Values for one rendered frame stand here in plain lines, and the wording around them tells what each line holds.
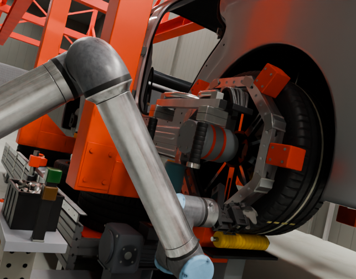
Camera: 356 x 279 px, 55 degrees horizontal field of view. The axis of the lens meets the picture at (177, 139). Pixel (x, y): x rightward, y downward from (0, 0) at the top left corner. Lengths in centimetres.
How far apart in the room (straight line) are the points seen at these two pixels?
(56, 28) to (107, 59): 280
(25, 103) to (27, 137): 259
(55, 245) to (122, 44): 94
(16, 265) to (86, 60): 78
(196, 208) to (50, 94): 50
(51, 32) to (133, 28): 195
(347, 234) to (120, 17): 458
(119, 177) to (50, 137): 193
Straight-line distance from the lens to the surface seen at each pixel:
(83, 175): 159
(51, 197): 106
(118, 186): 166
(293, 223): 138
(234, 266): 151
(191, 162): 109
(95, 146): 158
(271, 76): 125
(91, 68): 78
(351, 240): 549
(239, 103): 115
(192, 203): 102
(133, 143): 79
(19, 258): 131
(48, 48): 353
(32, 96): 89
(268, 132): 120
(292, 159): 112
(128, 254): 154
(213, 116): 110
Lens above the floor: 79
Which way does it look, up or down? 2 degrees up
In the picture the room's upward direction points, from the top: 13 degrees clockwise
